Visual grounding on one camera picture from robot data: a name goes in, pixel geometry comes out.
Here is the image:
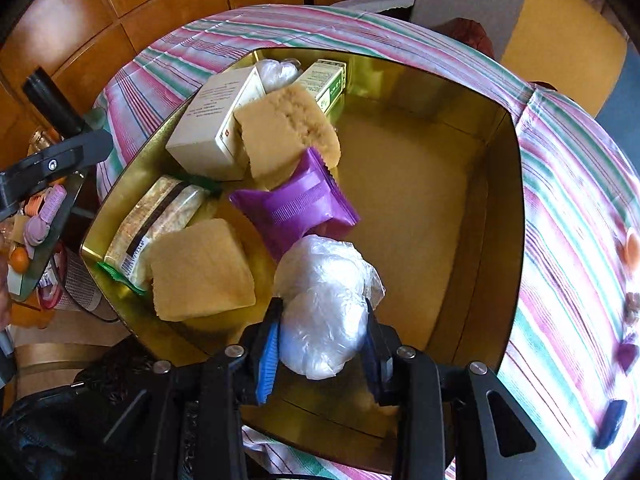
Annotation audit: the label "striped tablecloth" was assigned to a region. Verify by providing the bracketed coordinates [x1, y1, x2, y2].
[92, 4, 640, 480]

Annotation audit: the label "clear plastic bag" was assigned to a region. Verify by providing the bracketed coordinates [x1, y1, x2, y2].
[254, 57, 303, 92]

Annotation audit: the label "mesh basket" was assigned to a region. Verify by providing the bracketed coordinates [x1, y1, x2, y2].
[30, 250, 108, 322]

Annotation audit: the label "green carton box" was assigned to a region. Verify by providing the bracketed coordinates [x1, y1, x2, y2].
[295, 59, 348, 116]

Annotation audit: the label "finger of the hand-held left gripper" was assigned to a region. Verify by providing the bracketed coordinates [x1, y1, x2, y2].
[0, 71, 113, 202]

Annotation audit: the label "yellow floor mat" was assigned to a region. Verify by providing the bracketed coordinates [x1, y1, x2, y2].
[500, 0, 628, 118]

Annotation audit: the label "dark brown seat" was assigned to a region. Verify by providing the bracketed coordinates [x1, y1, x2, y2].
[442, 17, 497, 61]

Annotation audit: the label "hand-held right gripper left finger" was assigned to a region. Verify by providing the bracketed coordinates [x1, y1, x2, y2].
[102, 297, 283, 480]

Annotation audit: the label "clear oat snack packet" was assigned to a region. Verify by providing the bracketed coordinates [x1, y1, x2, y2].
[97, 172, 223, 293]

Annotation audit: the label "blue floor mat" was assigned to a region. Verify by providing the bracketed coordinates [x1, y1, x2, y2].
[592, 52, 640, 141]

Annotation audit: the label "purple snack packet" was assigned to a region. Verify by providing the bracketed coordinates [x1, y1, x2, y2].
[615, 344, 640, 373]
[229, 147, 361, 263]

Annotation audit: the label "white carton box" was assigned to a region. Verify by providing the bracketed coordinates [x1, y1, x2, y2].
[165, 67, 268, 182]

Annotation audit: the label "small yellow sponge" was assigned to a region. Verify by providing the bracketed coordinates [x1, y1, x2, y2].
[149, 218, 257, 322]

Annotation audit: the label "pink hair roller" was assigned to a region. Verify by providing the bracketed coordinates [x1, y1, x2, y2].
[30, 185, 68, 216]
[22, 220, 53, 246]

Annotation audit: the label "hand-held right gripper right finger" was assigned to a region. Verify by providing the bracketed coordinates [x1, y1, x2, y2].
[364, 297, 538, 480]

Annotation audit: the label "large yellow sponge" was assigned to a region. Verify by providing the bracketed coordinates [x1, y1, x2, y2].
[234, 84, 342, 191]

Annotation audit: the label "wooden cabinet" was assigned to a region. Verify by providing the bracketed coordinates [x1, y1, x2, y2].
[0, 0, 321, 161]

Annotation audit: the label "blue tissue pack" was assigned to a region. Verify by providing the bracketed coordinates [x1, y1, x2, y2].
[594, 399, 628, 450]

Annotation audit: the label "maroon and gold tin box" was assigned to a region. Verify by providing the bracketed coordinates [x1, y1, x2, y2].
[80, 49, 526, 473]

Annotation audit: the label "balled clear plastic bags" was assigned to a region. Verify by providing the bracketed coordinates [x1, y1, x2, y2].
[272, 234, 387, 381]

